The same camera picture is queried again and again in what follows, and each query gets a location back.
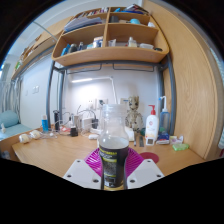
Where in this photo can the grey metal bed frame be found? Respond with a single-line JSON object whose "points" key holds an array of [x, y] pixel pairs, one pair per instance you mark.
{"points": [[171, 100]]}

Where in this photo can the green wipes pack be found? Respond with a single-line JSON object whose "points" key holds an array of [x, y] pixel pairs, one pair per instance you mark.
{"points": [[180, 147]]}

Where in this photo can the white red pump lotion bottle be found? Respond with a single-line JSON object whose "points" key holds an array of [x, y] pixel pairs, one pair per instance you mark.
{"points": [[152, 128]]}

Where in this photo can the small white digital clock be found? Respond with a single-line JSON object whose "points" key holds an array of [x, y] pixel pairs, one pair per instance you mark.
{"points": [[150, 141]]}

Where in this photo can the brown tree creature figurine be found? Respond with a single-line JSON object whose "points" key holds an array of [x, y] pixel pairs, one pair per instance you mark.
{"points": [[134, 113]]}

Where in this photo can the small blue bottle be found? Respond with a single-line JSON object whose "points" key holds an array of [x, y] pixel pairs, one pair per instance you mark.
{"points": [[45, 125]]}

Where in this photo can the teal cushioned chair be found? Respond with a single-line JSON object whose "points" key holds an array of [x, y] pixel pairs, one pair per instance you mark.
{"points": [[10, 123]]}

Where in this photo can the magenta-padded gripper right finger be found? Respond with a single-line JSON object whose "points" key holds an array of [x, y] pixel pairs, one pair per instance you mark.
{"points": [[145, 173]]}

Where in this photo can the clear bottle with dark drink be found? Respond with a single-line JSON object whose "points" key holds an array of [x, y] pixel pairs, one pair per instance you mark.
{"points": [[113, 156]]}

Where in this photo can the white power adapter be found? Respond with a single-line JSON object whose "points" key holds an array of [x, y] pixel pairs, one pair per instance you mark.
{"points": [[87, 122]]}

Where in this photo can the blue bottle with white nozzle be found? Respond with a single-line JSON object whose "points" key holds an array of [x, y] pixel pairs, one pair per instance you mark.
{"points": [[164, 118]]}

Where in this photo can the blue and white box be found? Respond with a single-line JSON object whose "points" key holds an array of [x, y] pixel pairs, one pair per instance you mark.
{"points": [[163, 138]]}

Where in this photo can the wooden shelf unit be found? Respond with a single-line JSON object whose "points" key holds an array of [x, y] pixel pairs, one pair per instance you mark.
{"points": [[110, 51]]}

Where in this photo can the white wall socket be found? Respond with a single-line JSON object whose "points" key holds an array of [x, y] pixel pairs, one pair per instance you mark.
{"points": [[102, 102], [124, 101]]}

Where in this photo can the white tape roll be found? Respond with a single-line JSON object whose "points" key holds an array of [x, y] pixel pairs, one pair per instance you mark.
{"points": [[35, 134], [24, 138]]}

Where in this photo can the white plastic bag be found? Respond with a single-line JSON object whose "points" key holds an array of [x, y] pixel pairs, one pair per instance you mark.
{"points": [[131, 135]]}

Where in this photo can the white pink wipes pack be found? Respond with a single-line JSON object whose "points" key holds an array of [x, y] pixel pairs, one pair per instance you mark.
{"points": [[176, 139]]}

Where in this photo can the small black box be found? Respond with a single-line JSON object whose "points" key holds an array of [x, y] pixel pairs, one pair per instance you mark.
{"points": [[74, 131]]}

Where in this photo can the small white case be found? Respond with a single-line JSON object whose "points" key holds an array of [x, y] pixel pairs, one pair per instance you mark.
{"points": [[93, 136]]}

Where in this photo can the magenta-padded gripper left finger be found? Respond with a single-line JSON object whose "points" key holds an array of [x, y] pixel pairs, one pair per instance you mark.
{"points": [[81, 173]]}

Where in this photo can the black cylindrical device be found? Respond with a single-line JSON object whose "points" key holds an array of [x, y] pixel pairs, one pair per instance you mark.
{"points": [[57, 120]]}

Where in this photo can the wooden bed side board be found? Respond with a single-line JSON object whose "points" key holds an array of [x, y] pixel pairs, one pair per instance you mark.
{"points": [[43, 43]]}

